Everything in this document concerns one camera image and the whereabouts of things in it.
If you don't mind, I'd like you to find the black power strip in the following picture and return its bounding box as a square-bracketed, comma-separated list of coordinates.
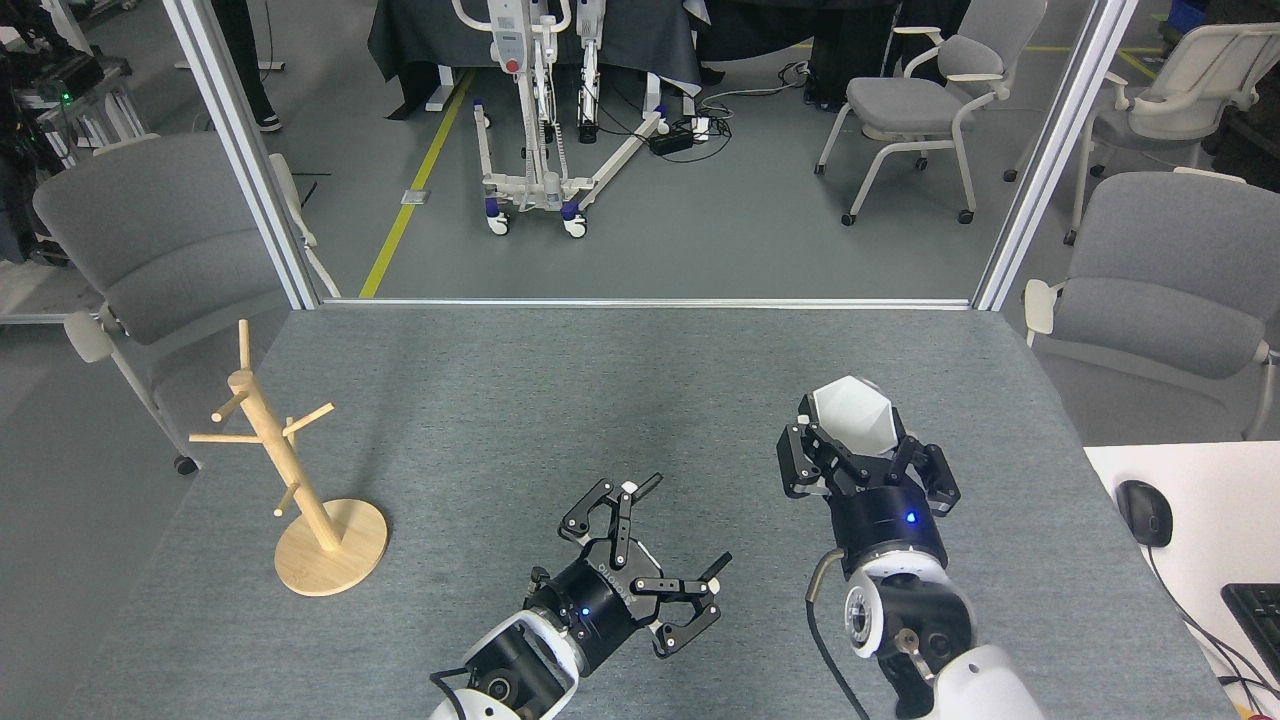
[648, 118, 713, 156]

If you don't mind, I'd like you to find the white desk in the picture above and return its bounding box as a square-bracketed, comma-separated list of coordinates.
[1084, 441, 1280, 720]

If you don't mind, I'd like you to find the white stand on wheels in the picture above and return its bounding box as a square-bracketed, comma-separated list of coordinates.
[452, 0, 669, 239]

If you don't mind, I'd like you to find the person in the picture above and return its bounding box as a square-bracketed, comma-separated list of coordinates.
[205, 0, 283, 133]

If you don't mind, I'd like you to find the equipment rack with green light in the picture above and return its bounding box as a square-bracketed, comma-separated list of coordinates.
[0, 55, 149, 171]

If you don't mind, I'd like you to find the wooden cup rack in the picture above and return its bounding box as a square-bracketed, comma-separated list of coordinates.
[189, 320, 389, 598]

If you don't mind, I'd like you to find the silver frame post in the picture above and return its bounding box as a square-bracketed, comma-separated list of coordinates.
[162, 0, 323, 311]
[972, 0, 1141, 312]

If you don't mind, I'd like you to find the grey chair with cream frame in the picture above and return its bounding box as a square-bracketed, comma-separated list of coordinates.
[33, 133, 341, 476]
[814, 0, 1048, 227]
[1003, 22, 1280, 247]
[1022, 168, 1280, 441]

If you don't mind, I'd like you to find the black mouse cable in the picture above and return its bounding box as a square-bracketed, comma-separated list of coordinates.
[1145, 545, 1280, 696]

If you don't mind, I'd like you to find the black computer mouse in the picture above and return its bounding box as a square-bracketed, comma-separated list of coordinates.
[1116, 480, 1174, 548]

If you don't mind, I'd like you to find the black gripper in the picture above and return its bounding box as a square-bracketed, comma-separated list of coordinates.
[778, 392, 962, 576]
[525, 473, 733, 676]

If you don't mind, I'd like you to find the dark cloth covered table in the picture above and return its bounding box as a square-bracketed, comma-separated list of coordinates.
[367, 0, 703, 121]

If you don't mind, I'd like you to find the silver table edge rail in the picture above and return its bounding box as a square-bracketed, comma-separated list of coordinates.
[318, 297, 976, 311]

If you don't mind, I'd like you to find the black keyboard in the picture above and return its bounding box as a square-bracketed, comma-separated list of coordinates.
[1221, 583, 1280, 683]

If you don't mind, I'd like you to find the white hexagonal cup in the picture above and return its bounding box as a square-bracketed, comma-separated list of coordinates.
[806, 376, 898, 459]

